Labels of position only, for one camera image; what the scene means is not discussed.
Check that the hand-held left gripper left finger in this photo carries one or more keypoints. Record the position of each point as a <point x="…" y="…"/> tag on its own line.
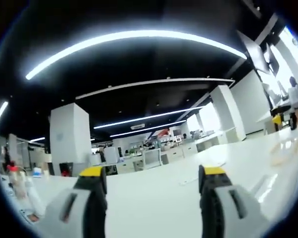
<point x="64" y="210"/>

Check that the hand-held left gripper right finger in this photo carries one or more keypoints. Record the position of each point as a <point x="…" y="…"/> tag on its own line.
<point x="228" y="208"/>

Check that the blue and white box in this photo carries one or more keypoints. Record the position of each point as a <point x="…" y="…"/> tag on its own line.
<point x="37" y="172"/>

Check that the black cabinet with red item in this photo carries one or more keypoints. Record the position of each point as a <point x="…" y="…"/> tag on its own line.
<point x="65" y="169"/>

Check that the clear bottle with red cap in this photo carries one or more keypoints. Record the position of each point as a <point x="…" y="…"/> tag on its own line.
<point x="14" y="179"/>

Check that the ceiling air conditioner unit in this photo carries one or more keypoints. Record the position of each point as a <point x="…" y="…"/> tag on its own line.
<point x="137" y="127"/>

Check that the long curved ceiling light strip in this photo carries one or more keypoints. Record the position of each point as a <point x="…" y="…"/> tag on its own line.
<point x="129" y="35"/>

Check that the white ceiling rail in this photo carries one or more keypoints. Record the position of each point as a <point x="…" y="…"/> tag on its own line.
<point x="154" y="85"/>

